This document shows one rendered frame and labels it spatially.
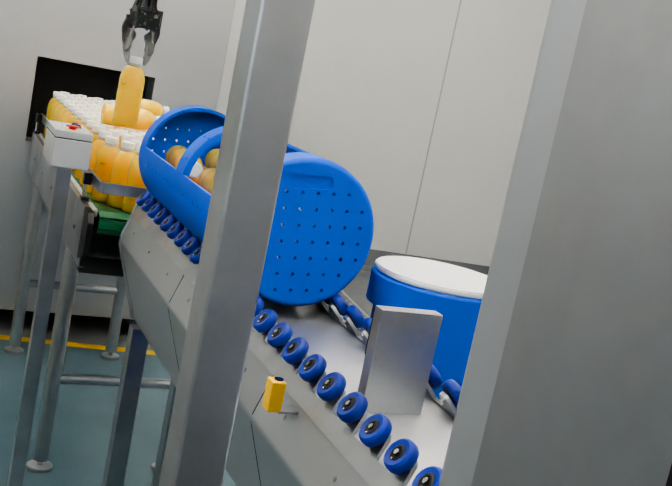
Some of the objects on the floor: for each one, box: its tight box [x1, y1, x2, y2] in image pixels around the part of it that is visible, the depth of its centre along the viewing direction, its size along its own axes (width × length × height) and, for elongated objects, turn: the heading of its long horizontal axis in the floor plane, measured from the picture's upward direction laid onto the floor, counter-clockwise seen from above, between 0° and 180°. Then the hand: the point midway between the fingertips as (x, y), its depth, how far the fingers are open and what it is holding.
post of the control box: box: [7, 167, 72, 486], centre depth 275 cm, size 4×4×100 cm
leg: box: [102, 324, 148, 486], centre depth 262 cm, size 6×6×63 cm
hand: (135, 58), depth 258 cm, fingers closed on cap, 4 cm apart
